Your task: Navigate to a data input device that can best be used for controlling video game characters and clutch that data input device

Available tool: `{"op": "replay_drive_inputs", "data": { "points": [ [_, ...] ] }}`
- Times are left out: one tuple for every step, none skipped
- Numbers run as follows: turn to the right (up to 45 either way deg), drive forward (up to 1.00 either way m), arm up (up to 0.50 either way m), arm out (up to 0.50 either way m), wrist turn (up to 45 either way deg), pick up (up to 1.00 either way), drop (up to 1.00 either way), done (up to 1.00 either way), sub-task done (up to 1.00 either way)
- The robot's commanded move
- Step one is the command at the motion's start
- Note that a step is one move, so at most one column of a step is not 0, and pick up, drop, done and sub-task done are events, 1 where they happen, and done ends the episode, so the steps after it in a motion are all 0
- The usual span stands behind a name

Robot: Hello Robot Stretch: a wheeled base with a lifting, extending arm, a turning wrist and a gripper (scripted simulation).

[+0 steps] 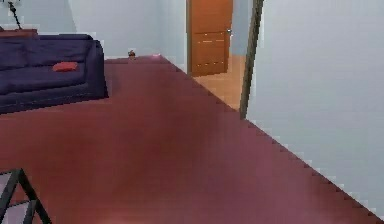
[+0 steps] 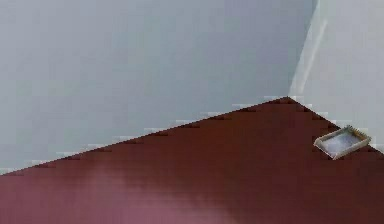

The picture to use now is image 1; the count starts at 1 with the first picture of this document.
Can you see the brown wooden room door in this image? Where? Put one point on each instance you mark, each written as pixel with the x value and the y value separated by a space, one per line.
pixel 210 36

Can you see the small brown floor object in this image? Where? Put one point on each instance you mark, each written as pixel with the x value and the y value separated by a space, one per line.
pixel 132 54

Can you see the red cushion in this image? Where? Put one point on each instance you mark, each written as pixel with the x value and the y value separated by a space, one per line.
pixel 65 66

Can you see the dark purple sofa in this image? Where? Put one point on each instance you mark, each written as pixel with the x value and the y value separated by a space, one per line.
pixel 40 76

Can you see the brown wooden side table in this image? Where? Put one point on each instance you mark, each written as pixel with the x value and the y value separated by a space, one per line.
pixel 20 32

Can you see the black metal frame table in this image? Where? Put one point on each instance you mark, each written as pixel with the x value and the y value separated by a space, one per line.
pixel 23 196

